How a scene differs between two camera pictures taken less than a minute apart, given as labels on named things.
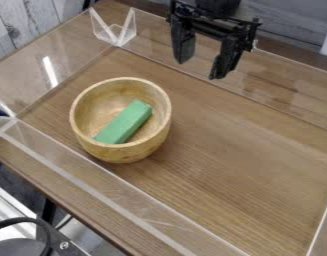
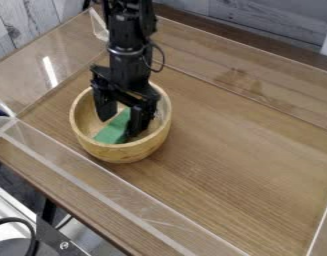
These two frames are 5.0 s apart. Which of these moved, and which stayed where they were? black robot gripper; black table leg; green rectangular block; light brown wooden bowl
Moved: black robot gripper
Stayed: green rectangular block; light brown wooden bowl; black table leg
